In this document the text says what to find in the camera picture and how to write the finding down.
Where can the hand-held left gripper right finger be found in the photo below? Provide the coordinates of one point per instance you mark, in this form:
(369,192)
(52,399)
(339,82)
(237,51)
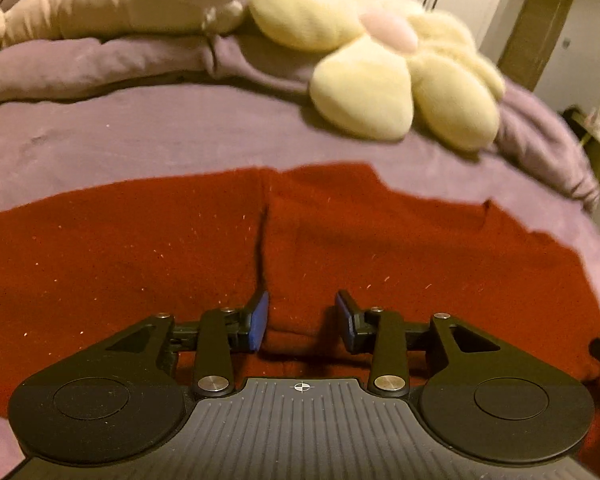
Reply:
(344,321)

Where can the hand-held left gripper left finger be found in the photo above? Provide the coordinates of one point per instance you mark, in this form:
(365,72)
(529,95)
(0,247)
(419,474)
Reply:
(258,322)

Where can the red knit garment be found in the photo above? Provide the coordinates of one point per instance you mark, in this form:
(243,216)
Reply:
(130,260)

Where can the yellow side table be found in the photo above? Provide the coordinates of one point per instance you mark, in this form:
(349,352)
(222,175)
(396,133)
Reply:
(597,152)

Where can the purple bed sheet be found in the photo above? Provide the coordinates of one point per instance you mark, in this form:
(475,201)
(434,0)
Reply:
(155,125)

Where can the cream flower plush pillow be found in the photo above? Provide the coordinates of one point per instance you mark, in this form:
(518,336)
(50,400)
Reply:
(380,50)

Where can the purple duvet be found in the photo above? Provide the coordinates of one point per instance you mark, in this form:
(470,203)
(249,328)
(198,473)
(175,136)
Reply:
(130,55)

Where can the brown wooden door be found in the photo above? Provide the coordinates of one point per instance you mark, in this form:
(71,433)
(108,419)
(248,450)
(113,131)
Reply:
(535,35)

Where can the beige long pillow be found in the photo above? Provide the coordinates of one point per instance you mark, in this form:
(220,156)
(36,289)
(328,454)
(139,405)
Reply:
(130,0)

